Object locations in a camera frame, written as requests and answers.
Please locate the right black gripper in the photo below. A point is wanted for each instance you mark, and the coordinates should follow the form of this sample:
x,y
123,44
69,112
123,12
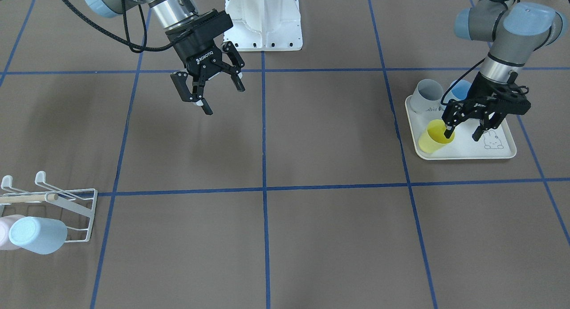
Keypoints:
x,y
199,56

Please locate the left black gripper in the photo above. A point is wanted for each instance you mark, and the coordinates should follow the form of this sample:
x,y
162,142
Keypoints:
x,y
482,96

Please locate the light blue plastic cup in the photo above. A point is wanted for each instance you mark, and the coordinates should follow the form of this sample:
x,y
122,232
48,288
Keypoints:
x,y
39,235

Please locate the pink plastic cup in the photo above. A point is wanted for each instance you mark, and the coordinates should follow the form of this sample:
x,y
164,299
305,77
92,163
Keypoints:
x,y
6,222

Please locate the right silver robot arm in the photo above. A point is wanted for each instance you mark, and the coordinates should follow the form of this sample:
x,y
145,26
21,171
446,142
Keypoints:
x,y
170,13

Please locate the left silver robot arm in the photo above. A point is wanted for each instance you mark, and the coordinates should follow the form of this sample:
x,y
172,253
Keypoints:
x,y
515,30

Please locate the yellow plastic cup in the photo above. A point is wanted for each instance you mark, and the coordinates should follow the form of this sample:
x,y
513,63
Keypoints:
x,y
433,138

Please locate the grey plastic cup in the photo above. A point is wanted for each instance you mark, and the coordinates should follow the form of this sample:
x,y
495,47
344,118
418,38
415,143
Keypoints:
x,y
426,97

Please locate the cream plastic tray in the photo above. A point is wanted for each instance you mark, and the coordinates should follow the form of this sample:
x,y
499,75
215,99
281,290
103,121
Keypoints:
x,y
494,144

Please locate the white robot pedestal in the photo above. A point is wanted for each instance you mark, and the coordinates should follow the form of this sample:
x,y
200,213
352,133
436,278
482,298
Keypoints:
x,y
265,25

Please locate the white wire cup rack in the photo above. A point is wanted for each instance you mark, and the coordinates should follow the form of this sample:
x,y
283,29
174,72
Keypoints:
x,y
75,207

